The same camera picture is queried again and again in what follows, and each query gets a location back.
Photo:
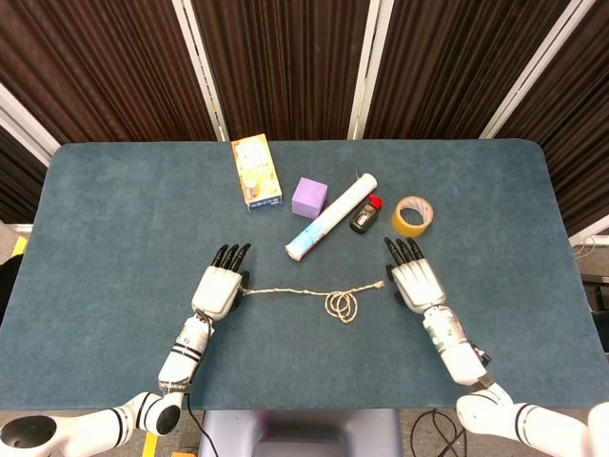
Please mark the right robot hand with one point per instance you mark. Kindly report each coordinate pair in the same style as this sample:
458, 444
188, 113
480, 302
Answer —
416, 281

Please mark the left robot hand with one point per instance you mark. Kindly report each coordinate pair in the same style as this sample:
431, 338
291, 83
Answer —
221, 285

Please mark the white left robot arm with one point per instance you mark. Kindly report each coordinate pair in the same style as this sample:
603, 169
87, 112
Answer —
162, 376

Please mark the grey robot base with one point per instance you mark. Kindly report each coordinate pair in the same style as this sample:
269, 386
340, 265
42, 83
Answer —
300, 433

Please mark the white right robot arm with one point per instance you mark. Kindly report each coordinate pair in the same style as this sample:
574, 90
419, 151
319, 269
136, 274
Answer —
480, 376

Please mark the yellow tape roll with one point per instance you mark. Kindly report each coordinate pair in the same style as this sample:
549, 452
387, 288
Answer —
412, 216

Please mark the small black bottle red cap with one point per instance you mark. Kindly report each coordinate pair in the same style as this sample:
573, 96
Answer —
365, 218

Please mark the blue felt table mat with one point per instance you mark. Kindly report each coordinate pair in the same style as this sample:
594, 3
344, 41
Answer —
304, 352

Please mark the white rolled paper tube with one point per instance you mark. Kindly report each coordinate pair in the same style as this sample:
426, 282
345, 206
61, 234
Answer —
330, 216

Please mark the yellow printed carton box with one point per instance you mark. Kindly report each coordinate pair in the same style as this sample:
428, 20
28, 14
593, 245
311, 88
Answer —
257, 173

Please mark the purple cube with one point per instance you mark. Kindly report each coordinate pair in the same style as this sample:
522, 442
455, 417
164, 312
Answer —
309, 197

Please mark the yellow floor tape strip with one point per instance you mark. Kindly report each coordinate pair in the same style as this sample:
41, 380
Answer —
150, 445

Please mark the brown folding screen panels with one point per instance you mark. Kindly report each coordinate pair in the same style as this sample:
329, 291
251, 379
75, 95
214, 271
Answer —
295, 66

